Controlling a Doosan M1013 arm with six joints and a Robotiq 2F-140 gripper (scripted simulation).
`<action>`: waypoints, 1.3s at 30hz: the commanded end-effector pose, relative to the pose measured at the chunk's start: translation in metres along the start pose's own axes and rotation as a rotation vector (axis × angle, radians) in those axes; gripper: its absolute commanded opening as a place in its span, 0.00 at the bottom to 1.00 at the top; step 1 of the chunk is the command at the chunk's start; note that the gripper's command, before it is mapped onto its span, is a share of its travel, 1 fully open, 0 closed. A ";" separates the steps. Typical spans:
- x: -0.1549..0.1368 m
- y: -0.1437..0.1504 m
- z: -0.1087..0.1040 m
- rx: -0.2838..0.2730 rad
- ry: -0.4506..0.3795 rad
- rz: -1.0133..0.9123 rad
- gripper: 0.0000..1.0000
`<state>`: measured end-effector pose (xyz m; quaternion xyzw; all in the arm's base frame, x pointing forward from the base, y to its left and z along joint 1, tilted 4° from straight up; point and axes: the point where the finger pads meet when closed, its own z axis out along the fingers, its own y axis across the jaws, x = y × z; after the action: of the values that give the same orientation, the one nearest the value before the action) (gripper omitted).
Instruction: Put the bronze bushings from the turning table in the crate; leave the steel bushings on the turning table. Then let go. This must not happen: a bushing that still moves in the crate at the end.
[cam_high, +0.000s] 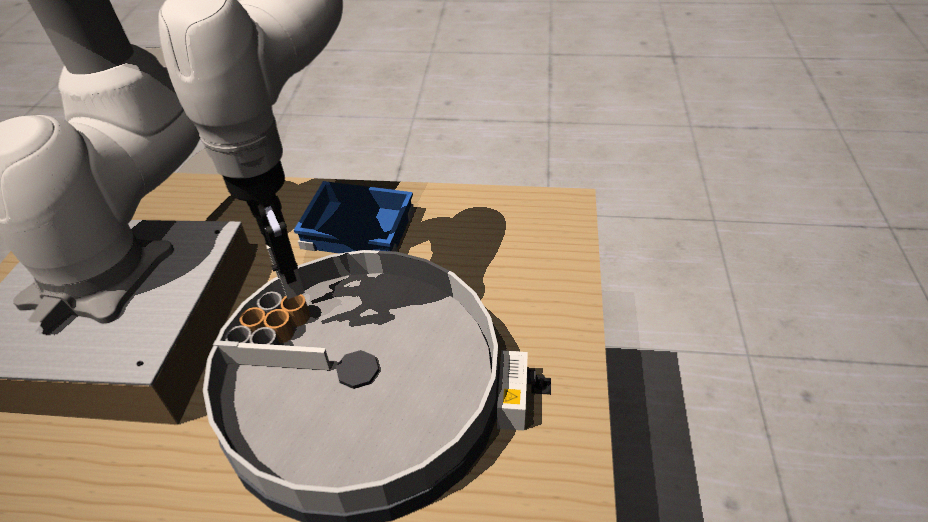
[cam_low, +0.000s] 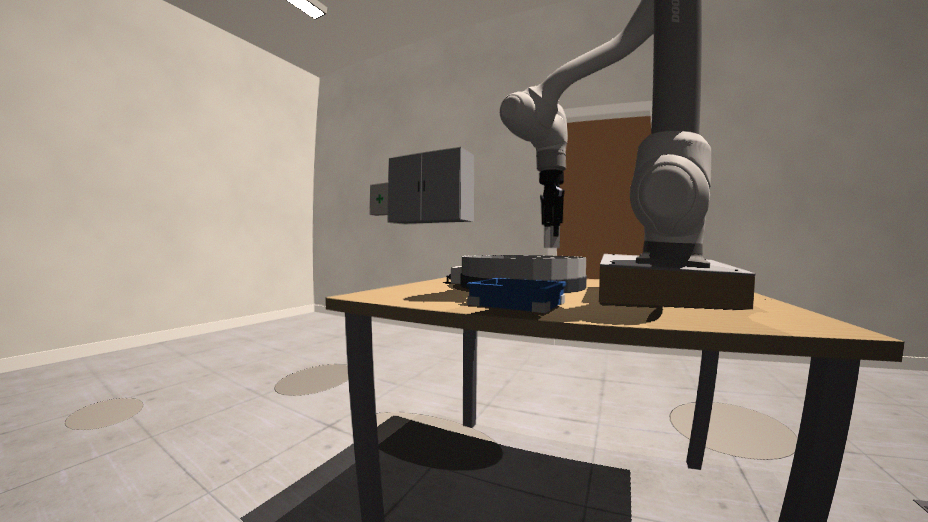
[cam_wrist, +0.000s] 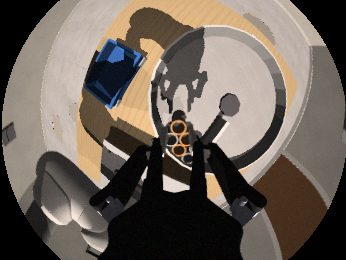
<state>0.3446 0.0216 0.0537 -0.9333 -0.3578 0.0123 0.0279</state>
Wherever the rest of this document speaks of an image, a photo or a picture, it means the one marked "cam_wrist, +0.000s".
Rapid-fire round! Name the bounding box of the bronze bushing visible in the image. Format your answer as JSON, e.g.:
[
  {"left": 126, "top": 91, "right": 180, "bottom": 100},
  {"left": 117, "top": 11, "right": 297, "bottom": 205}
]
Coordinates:
[
  {"left": 172, "top": 141, "right": 186, "bottom": 156},
  {"left": 179, "top": 128, "right": 190, "bottom": 146},
  {"left": 171, "top": 117, "right": 186, "bottom": 135}
]

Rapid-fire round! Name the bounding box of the blue plastic crate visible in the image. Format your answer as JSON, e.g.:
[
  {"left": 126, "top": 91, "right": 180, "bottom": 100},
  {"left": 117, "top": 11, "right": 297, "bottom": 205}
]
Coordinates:
[{"left": 84, "top": 38, "right": 146, "bottom": 109}]

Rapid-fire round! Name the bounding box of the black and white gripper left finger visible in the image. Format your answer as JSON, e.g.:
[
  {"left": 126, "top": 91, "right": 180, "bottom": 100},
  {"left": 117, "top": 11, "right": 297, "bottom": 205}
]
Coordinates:
[{"left": 89, "top": 126, "right": 168, "bottom": 234}]

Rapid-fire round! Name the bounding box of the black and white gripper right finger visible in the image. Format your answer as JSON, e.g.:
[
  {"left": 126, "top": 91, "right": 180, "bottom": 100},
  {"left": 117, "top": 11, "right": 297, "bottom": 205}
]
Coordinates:
[{"left": 184, "top": 125, "right": 267, "bottom": 236}]

